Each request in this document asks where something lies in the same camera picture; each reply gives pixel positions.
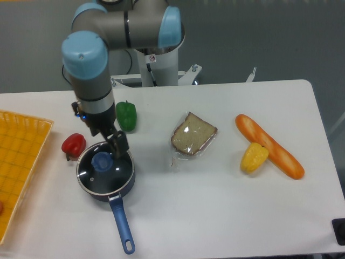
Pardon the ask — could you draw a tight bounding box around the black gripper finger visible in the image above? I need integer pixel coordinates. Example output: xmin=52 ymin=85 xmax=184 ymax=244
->
xmin=107 ymin=135 xmax=118 ymax=158
xmin=115 ymin=131 xmax=129 ymax=158

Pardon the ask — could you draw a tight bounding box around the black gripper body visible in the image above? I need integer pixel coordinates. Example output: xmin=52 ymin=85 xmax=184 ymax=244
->
xmin=80 ymin=106 xmax=119 ymax=139

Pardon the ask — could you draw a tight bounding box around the glass lid blue knob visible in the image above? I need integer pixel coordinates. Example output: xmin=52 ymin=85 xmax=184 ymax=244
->
xmin=76 ymin=141 xmax=134 ymax=195

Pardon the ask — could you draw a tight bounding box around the blue saucepan with handle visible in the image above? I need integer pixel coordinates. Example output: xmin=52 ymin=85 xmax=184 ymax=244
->
xmin=76 ymin=142 xmax=136 ymax=255

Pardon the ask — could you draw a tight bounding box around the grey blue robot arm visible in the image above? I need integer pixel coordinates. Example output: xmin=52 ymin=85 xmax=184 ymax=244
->
xmin=61 ymin=1 xmax=182 ymax=158

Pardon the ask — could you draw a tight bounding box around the green bell pepper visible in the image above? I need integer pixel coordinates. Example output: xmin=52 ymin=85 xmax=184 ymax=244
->
xmin=115 ymin=101 xmax=137 ymax=132

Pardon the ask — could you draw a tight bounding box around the red bell pepper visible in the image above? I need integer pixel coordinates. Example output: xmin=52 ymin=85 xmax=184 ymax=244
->
xmin=61 ymin=133 xmax=86 ymax=161

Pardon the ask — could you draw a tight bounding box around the wrapped brown bread slice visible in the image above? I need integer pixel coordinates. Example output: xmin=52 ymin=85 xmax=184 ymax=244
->
xmin=169 ymin=112 xmax=218 ymax=172

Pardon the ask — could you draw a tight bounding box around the yellow woven basket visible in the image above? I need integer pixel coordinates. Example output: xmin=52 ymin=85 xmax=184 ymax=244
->
xmin=1 ymin=110 xmax=54 ymax=244

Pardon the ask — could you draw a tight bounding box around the orange baguette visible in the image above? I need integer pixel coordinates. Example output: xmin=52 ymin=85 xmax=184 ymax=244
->
xmin=235 ymin=114 xmax=305 ymax=180

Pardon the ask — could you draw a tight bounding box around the yellow bell pepper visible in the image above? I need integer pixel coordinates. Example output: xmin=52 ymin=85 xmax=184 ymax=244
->
xmin=240 ymin=142 xmax=269 ymax=174

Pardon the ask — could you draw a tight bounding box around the black device at table edge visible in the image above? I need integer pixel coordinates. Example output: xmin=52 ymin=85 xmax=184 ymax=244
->
xmin=332 ymin=218 xmax=345 ymax=246

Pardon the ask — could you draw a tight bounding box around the black cable on floor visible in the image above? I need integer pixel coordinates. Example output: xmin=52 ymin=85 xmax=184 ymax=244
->
xmin=61 ymin=48 xmax=133 ymax=83

